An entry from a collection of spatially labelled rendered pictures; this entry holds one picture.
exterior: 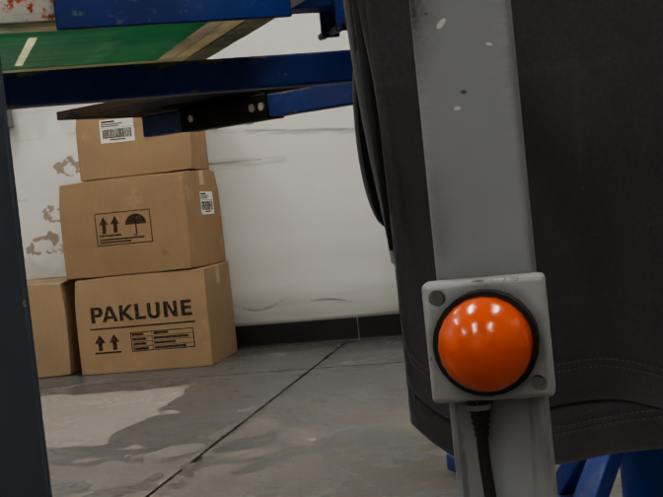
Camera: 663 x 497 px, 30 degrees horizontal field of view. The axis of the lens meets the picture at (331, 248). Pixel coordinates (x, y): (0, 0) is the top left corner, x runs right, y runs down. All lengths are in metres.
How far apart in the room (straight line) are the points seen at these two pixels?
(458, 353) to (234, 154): 5.19
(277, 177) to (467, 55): 5.10
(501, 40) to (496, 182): 0.06
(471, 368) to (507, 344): 0.02
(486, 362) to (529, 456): 0.06
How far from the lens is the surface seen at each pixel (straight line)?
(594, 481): 2.01
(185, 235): 5.21
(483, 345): 0.47
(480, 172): 0.50
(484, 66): 0.50
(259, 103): 2.63
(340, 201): 5.53
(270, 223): 5.61
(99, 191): 5.36
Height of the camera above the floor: 0.72
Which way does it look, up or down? 3 degrees down
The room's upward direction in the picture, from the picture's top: 6 degrees counter-clockwise
